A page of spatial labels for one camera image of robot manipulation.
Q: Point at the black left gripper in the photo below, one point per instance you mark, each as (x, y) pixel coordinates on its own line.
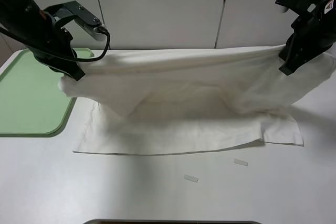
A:
(53, 49)

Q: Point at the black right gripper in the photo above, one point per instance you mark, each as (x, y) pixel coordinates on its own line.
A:
(303, 46)

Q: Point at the white short sleeve shirt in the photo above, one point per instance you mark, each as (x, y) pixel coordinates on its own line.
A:
(157, 102)

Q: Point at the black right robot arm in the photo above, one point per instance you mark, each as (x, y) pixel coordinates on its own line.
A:
(324, 10)

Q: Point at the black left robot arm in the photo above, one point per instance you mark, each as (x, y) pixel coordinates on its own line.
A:
(28, 24)

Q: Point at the green plastic tray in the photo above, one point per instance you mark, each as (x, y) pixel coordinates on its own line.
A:
(32, 105)

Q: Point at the tape strip front right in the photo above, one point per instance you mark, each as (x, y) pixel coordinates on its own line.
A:
(240, 162)

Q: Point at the tape strip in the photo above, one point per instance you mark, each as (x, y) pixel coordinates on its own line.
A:
(240, 162)
(191, 178)

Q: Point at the tape strip front centre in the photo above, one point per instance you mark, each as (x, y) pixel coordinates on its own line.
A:
(191, 178)

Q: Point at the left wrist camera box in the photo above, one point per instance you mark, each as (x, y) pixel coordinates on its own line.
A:
(64, 13)

